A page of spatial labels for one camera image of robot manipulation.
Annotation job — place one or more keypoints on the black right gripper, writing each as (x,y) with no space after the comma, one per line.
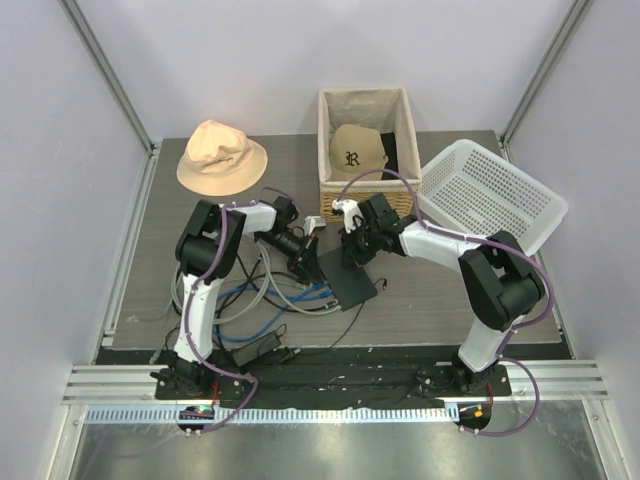
(353,254)

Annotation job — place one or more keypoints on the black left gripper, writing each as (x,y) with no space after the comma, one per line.
(306,261)

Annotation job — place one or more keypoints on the dark grey network switch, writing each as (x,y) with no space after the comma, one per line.
(351,286)

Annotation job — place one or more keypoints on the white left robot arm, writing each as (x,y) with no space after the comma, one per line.
(206,252)

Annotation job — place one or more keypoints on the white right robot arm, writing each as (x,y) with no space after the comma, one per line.
(502,284)

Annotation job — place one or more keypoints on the black power adapter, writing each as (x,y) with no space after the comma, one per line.
(266,351)

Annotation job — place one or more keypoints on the tan baseball cap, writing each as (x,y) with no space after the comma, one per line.
(353,150)

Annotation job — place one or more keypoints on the black cloth in basket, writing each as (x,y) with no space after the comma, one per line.
(389,144)

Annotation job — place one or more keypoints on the white perforated plastic basket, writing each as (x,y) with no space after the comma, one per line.
(468,188)

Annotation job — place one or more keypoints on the wicker basket with liner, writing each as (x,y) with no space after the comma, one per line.
(385,109)

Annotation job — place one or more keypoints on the beige bucket hat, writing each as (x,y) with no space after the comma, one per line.
(220,160)

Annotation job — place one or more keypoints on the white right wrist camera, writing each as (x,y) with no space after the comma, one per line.
(350,212)

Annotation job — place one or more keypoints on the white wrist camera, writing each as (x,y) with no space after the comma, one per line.
(312,223)
(350,212)

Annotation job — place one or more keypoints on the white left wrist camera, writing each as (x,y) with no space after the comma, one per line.
(312,223)

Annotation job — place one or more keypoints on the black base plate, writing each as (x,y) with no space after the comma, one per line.
(382,370)

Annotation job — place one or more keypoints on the aluminium frame rail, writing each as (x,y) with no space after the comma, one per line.
(131,394)

